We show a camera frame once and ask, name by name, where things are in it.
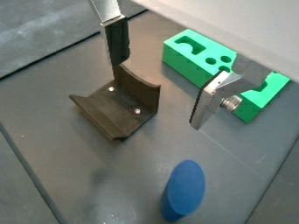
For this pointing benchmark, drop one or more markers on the blue oval cylinder peg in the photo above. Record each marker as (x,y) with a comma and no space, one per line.
(184,191)

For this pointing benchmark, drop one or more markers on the black curved holder bracket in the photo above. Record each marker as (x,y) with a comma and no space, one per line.
(120,106)

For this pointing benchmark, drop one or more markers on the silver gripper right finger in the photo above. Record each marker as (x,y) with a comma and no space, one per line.
(221,88)

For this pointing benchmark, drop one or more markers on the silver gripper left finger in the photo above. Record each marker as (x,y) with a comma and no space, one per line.
(113,28)

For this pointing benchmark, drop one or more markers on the green foam shape board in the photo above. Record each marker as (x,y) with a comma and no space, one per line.
(196,57)

